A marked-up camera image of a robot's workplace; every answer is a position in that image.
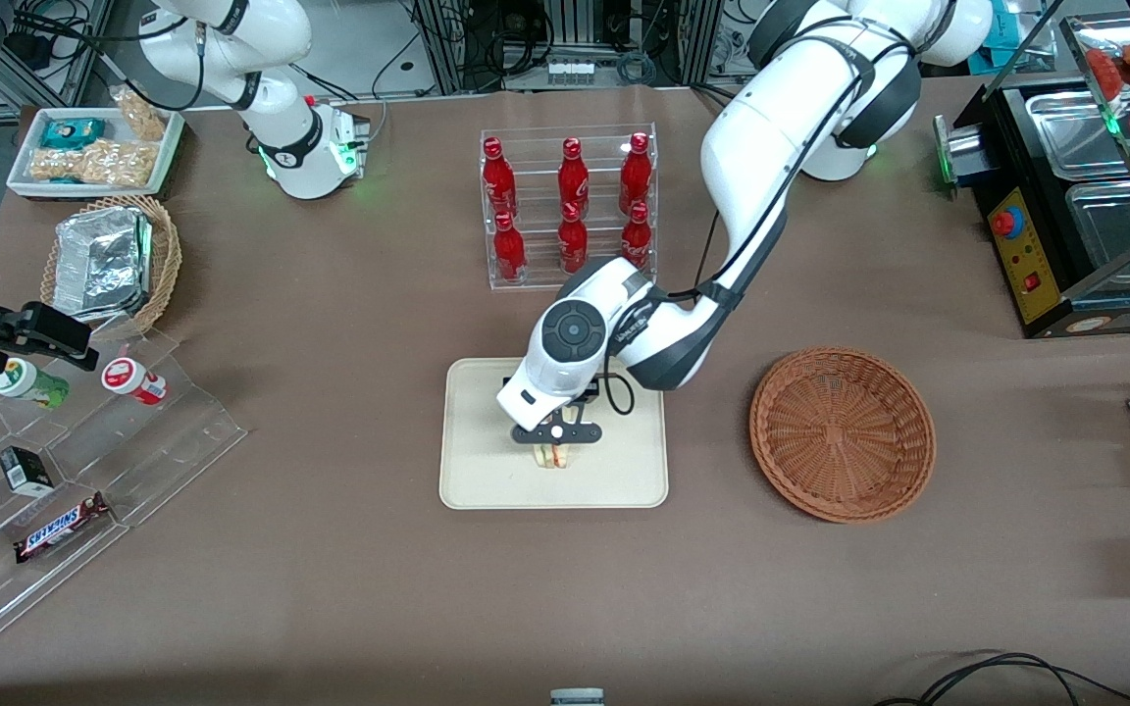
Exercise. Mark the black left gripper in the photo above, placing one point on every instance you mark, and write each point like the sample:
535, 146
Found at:
586, 394

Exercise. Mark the sandwich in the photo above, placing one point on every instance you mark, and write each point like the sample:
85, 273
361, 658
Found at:
557, 456

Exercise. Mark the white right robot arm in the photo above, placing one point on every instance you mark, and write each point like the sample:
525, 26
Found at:
281, 108

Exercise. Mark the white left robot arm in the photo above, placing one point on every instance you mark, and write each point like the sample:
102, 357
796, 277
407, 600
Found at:
781, 127

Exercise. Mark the cream rectangular plastic tray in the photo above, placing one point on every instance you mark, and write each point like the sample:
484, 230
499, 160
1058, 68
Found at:
614, 471

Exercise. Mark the oval wicker basket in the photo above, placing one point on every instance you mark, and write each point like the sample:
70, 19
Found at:
165, 265

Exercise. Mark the white rectangular snack tray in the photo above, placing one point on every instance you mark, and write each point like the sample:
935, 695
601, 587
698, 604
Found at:
21, 167

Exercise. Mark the round brown wicker basket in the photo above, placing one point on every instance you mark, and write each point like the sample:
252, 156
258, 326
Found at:
840, 436

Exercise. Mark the green snack tub white lid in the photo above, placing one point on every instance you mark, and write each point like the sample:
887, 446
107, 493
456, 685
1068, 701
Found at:
25, 382

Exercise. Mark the silver foil wrapped package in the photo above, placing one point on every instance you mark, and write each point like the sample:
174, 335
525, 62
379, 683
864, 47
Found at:
99, 260

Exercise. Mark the red snack tub white lid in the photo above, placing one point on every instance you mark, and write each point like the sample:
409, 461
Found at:
128, 380

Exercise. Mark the small black barcode box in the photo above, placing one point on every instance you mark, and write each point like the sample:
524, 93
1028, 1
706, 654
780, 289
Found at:
25, 473

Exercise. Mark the clear acrylic tiered display stand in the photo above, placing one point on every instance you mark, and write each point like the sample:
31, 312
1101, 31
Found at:
163, 451

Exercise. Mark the red cola bottle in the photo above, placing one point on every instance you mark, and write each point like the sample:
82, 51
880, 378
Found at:
496, 176
635, 175
509, 250
636, 240
573, 176
572, 245

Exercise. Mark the Snickers chocolate bar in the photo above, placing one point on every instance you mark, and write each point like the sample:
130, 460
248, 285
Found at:
62, 528

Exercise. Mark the clear bag of nut snacks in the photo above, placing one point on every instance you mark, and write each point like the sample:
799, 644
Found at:
143, 116
94, 164

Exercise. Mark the teal snack packet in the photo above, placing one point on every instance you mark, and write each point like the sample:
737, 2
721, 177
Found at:
73, 132

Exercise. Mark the grey table edge device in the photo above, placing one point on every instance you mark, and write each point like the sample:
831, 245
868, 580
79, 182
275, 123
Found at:
577, 697

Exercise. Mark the clear acrylic bottle rack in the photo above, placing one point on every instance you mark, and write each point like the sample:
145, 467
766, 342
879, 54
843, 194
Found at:
604, 137

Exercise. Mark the white power strip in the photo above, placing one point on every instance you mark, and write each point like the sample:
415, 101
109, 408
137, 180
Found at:
570, 69

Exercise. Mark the red emergency stop button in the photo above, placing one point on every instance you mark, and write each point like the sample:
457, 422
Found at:
1003, 223

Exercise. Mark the black food warmer appliance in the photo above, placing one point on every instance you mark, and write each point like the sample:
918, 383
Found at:
1036, 245

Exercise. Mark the stainless steel food pan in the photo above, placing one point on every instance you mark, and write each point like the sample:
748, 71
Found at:
1080, 132
1129, 230

